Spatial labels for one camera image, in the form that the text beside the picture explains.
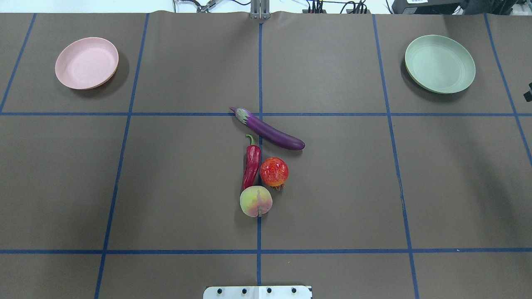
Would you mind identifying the purple eggplant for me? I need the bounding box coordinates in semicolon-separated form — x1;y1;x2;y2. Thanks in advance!
229;107;305;151

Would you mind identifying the red chili pepper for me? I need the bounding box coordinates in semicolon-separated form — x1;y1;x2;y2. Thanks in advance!
242;134;262;191

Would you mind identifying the red pomegranate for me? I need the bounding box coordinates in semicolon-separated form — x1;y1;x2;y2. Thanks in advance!
259;157;290;191

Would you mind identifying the yellow pink peach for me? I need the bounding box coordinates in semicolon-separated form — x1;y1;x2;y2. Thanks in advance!
239;186;273;218

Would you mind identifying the green plate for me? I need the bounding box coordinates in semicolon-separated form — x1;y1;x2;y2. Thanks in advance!
404;34;476;94

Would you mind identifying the pink plate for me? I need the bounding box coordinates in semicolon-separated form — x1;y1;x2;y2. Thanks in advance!
54;37;119;90

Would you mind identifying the aluminium frame post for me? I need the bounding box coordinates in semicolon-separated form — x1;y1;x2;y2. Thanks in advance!
250;0;271;20

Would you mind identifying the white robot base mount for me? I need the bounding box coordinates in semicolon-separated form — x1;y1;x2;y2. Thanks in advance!
203;285;313;299

